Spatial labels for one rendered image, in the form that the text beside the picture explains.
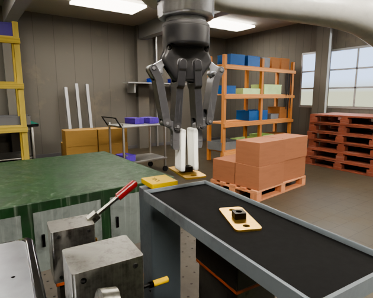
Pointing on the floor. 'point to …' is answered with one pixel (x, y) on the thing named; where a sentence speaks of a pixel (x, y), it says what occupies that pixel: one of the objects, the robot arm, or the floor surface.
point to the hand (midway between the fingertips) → (186, 149)
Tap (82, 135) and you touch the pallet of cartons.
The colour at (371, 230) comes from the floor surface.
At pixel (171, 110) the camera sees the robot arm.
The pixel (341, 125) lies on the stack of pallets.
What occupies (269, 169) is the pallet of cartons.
